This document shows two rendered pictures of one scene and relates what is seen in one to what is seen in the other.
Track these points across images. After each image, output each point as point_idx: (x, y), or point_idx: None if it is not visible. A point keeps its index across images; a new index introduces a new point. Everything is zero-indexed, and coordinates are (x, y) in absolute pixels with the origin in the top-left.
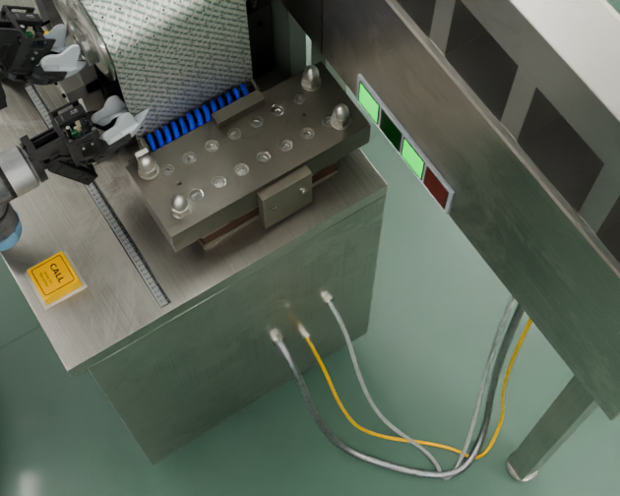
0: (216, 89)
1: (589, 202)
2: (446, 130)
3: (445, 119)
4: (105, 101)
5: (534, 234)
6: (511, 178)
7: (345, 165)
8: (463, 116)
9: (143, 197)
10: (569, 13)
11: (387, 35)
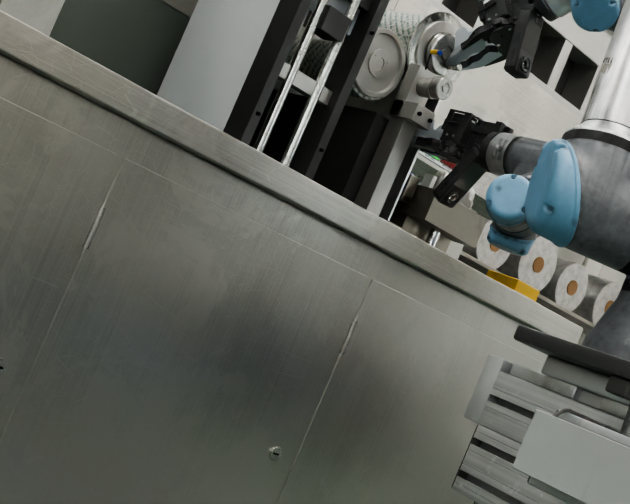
0: None
1: (554, 71)
2: (471, 93)
3: (473, 84)
4: (434, 120)
5: (520, 125)
6: (514, 93)
7: None
8: (489, 71)
9: (452, 210)
10: None
11: None
